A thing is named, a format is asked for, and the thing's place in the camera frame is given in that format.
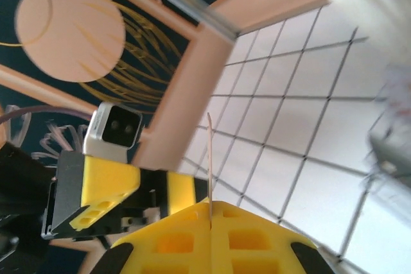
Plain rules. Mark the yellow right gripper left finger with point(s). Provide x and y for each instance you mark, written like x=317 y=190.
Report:
x=180 y=242

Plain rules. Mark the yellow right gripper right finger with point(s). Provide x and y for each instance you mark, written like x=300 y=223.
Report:
x=250 y=242

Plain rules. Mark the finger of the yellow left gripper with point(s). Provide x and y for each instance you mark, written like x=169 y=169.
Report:
x=181 y=190
x=106 y=181

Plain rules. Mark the white card with black stripe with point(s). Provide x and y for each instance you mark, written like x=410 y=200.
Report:
x=210 y=158

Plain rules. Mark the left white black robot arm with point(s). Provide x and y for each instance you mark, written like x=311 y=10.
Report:
x=19 y=174

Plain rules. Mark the clear acrylic card stand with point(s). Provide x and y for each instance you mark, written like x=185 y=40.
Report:
x=391 y=145

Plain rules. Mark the white ribbed vase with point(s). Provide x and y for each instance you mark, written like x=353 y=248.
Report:
x=369 y=4

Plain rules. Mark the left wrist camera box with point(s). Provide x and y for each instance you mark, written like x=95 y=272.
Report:
x=122 y=126

